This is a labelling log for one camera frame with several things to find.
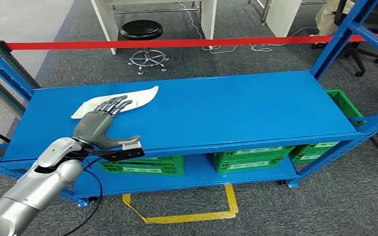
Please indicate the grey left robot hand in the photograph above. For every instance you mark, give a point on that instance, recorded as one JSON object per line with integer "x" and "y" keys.
{"x": 92, "y": 125}

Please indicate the white curved plastic part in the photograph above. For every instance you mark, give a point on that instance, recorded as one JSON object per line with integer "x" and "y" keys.
{"x": 143, "y": 96}

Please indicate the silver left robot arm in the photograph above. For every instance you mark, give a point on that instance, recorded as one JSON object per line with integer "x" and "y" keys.
{"x": 39, "y": 189}

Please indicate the blue metal shelf rack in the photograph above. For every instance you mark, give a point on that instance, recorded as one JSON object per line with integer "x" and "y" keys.
{"x": 208, "y": 110}

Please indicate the green plastic crate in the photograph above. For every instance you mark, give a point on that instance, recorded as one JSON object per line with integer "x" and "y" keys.
{"x": 247, "y": 159}
{"x": 342, "y": 101}
{"x": 309, "y": 151}
{"x": 150, "y": 167}

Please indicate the black round stool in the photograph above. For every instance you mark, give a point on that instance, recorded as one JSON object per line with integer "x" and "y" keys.
{"x": 141, "y": 29}

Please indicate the red barrier tape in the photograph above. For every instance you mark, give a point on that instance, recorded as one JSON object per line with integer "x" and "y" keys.
{"x": 176, "y": 43}

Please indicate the yellow floor tape square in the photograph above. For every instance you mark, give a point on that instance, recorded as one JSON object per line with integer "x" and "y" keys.
{"x": 231, "y": 198}

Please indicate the person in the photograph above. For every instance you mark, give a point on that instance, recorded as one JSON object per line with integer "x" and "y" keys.
{"x": 326, "y": 16}

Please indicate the black office chair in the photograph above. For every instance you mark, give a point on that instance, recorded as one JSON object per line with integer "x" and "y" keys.
{"x": 355, "y": 55}

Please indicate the dark barrier post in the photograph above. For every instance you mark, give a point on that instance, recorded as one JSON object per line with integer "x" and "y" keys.
{"x": 0, "y": 45}

